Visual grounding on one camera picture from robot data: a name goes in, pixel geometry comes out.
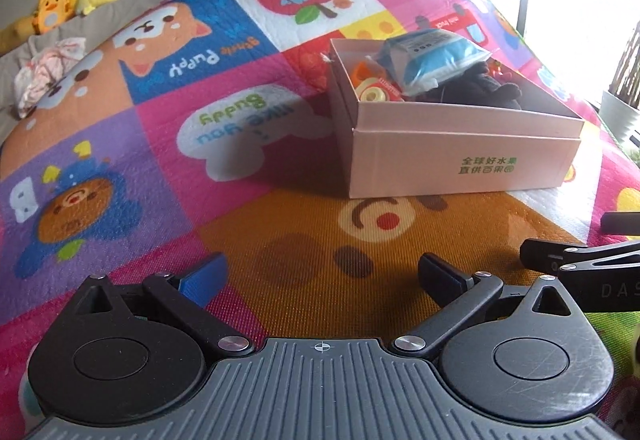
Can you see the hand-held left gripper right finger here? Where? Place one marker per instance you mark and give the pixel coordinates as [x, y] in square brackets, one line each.
[440, 276]

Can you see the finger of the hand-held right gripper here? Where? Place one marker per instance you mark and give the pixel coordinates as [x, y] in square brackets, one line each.
[540, 255]
[622, 223]

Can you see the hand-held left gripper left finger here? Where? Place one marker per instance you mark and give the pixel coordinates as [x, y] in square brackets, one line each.
[205, 277]

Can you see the pink cardboard box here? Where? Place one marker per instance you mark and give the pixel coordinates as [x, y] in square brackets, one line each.
[450, 160]

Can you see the black plush toy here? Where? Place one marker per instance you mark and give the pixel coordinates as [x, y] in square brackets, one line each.
[480, 88]

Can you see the red toy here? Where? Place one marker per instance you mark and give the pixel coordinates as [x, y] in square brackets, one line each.
[494, 68]

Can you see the orange toy piece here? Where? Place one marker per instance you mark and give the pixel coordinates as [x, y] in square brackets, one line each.
[367, 70]

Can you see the blue wet wipes packet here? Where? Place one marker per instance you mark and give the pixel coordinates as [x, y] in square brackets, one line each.
[430, 58]

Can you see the pale green plant pot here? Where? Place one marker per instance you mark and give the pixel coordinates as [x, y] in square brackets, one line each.
[620, 118]

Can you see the colourful cartoon play mat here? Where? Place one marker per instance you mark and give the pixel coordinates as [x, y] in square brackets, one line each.
[150, 160]

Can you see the pink and white crumpled clothes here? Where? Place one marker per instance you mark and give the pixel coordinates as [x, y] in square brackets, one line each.
[47, 75]

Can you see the long yellow plush pillow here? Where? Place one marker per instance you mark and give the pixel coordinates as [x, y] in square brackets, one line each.
[15, 33]

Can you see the yellow duck plush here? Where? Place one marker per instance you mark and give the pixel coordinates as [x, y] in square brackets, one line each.
[52, 5]

